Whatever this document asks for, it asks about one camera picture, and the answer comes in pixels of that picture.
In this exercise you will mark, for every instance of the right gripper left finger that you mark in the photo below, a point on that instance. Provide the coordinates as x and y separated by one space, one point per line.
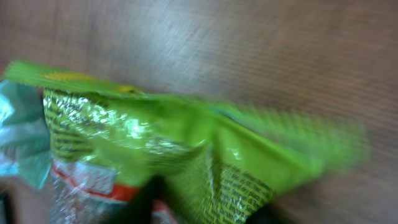
139 209

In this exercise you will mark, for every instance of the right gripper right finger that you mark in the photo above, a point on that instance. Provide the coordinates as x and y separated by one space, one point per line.
268 214

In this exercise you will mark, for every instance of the green snack bag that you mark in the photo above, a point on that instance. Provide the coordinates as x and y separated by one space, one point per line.
220 162

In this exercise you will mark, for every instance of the light blue tissue pack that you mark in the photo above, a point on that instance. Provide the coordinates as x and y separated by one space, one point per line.
25 139

